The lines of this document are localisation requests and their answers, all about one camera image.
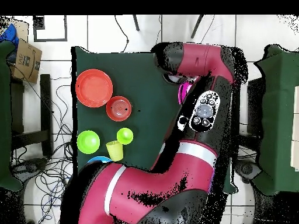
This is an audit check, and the large magenta bowl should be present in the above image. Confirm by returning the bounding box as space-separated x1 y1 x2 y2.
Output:
178 82 194 106

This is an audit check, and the small green bowl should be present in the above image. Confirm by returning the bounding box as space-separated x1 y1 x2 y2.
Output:
76 129 101 155

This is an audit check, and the blue object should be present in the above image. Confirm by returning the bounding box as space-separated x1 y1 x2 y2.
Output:
0 23 19 47

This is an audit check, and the large orange bowl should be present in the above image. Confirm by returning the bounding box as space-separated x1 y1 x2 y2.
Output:
75 68 114 109

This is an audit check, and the black tripod leg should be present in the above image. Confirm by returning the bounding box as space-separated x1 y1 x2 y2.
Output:
132 15 140 32
190 15 204 39

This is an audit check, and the white box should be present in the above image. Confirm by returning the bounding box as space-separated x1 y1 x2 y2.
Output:
290 85 299 172

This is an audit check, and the lime green cup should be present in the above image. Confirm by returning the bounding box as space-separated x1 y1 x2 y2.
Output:
116 127 134 146

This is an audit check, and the cardboard box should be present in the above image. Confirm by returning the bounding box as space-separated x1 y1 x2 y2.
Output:
10 38 43 84

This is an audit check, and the small orange bowl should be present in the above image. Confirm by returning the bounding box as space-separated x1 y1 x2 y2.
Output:
105 96 133 123

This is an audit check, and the dark green tablecloth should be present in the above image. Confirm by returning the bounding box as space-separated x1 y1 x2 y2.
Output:
71 45 240 195

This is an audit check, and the black chair frame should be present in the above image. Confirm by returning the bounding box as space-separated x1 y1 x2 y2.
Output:
10 73 53 158

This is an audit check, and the yellow cup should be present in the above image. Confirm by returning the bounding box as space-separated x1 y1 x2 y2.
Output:
106 140 124 162

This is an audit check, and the dark grey pedestal leg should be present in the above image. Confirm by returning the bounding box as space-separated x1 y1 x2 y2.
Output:
10 157 48 178
234 158 262 185

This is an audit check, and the green cloth side table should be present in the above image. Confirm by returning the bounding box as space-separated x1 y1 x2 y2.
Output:
253 44 299 196
0 40 24 192

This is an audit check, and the tangle of black cables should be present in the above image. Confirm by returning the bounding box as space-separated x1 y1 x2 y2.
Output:
10 76 78 224

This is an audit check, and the black square floor frame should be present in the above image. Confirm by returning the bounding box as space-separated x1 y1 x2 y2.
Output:
33 15 68 43

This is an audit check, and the black cable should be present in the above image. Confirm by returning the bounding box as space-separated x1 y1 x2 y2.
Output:
114 15 130 53

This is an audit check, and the blue bowl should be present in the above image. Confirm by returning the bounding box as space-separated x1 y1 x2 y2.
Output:
86 155 113 164

